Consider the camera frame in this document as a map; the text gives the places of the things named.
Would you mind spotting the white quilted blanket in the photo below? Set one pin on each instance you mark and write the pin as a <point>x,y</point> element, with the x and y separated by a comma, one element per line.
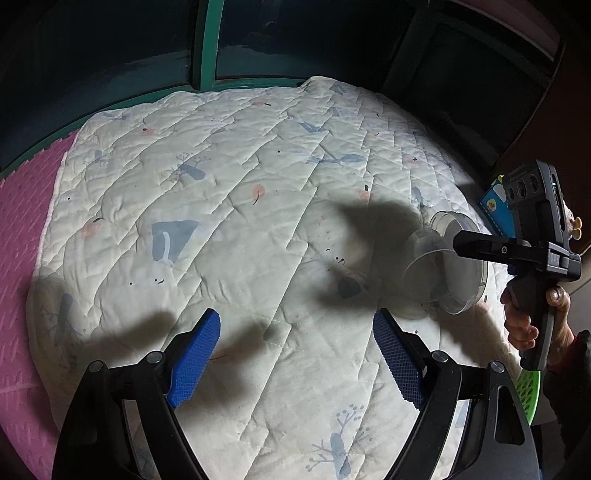
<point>231,184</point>

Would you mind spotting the plush toy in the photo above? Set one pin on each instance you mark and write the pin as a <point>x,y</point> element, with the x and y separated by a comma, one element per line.
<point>575,226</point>

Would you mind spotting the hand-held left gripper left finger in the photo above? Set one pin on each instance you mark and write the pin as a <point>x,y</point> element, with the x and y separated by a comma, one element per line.
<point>198,355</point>

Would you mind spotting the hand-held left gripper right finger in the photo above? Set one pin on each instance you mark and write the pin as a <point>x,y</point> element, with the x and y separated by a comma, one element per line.
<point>397,355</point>

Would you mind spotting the green window frame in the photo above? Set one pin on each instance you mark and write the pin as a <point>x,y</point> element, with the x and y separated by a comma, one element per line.
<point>210,46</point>

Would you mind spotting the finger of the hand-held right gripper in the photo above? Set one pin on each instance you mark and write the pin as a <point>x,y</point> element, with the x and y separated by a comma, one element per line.
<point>489,249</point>

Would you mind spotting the dark furniture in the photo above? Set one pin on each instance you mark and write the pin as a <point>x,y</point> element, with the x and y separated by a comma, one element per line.
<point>475,69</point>

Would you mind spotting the pink foam mat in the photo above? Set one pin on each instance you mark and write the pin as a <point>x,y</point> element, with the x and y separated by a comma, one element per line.
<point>23,277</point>

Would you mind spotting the clear plastic cup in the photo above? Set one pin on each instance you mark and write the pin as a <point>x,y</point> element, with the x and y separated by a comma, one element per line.
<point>425,249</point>

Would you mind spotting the blue box with yellow dots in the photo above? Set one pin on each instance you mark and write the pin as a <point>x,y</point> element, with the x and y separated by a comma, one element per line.
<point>494,203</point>

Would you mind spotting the person's right hand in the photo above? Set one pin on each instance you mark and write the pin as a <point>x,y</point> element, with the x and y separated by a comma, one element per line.
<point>517,323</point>

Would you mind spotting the person's right forearm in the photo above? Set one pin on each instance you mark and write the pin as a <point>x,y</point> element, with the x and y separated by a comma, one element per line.
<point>572,406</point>

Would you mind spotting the green plastic basket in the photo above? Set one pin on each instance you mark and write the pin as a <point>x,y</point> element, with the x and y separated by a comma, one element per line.
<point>526,397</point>

